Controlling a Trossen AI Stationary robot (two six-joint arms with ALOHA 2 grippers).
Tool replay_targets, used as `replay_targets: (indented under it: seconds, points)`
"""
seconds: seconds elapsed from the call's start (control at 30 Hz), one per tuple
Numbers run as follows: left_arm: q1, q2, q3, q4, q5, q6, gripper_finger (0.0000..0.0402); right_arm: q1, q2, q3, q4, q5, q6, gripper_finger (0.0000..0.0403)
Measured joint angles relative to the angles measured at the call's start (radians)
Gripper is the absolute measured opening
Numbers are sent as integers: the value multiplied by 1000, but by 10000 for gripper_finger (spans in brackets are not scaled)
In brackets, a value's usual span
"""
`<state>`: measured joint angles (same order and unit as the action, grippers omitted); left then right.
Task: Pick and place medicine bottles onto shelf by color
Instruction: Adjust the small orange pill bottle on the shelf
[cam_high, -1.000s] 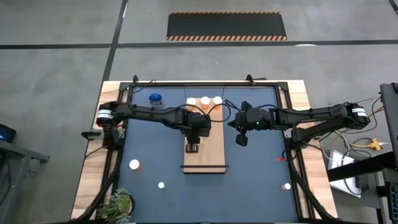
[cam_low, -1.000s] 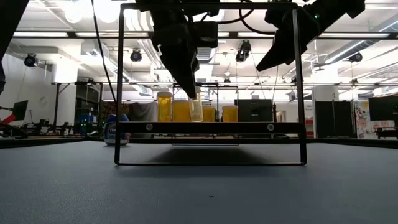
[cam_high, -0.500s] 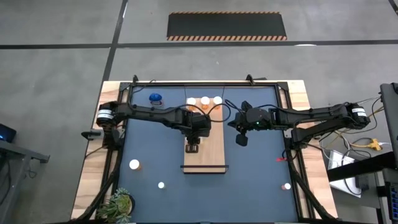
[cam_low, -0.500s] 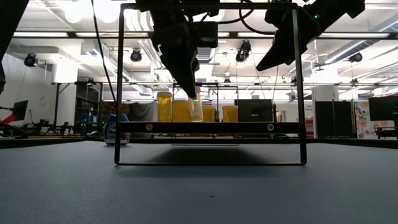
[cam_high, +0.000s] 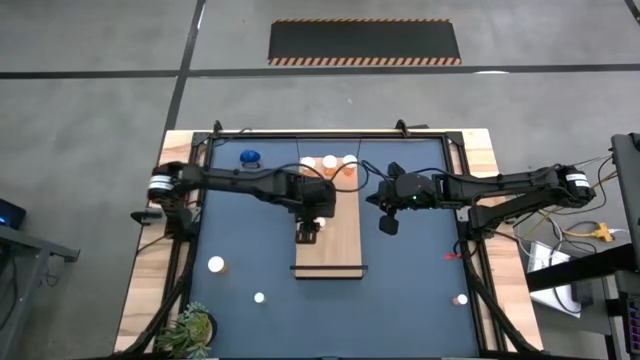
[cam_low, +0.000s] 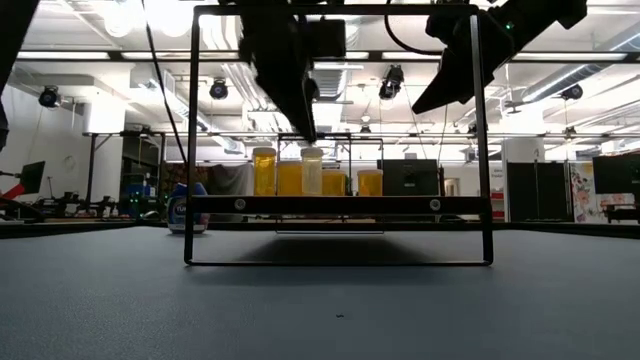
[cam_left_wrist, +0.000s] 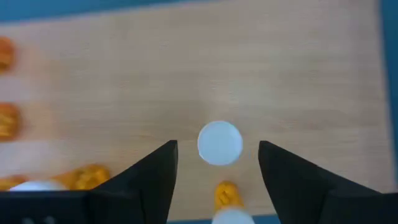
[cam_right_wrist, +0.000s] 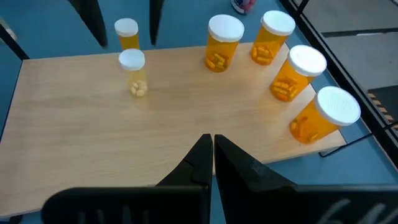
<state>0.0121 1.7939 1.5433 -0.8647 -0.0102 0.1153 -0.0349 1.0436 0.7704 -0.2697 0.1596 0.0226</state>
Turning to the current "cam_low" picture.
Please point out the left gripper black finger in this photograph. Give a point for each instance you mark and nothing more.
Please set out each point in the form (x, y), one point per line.
(302, 95)
(280, 90)

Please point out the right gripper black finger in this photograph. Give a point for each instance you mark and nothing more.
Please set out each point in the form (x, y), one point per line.
(462, 80)
(442, 73)

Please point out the small pale yellow pill bottle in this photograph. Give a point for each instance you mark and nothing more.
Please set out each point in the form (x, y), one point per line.
(311, 172)

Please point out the small amber pill bottle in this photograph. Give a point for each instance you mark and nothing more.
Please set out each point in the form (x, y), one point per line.
(263, 175)

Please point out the blue-capped clear antacid bottle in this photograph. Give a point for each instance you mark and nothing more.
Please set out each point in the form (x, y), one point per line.
(201, 212)

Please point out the black ceiling spotlight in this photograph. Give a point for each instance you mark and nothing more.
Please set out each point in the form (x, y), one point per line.
(391, 85)
(572, 91)
(218, 89)
(50, 96)

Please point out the grey cloth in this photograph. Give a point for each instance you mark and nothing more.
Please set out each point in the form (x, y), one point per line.
(230, 180)

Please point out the wooden tray board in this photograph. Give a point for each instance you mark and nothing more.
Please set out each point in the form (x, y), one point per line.
(340, 205)

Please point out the tall black cabinet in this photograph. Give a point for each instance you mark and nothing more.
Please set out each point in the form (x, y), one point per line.
(537, 190)

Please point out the floral poster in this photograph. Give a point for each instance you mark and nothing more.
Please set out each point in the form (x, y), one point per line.
(582, 192)

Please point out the blue equipment box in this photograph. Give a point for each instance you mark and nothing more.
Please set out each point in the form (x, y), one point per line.
(135, 192)

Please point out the wide black monitor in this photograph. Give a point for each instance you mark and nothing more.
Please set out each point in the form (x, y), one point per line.
(617, 175)

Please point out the black metal rack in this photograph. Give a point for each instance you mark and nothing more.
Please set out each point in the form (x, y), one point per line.
(91, 165)

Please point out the small black table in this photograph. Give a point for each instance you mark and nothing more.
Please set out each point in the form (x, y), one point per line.
(622, 211)

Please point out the blue table mat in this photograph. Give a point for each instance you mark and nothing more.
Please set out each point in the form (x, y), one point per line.
(320, 310)

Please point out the small black monitor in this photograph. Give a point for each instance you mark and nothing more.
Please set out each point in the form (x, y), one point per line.
(32, 177)

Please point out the red bar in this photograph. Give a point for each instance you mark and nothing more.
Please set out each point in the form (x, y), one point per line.
(12, 192)

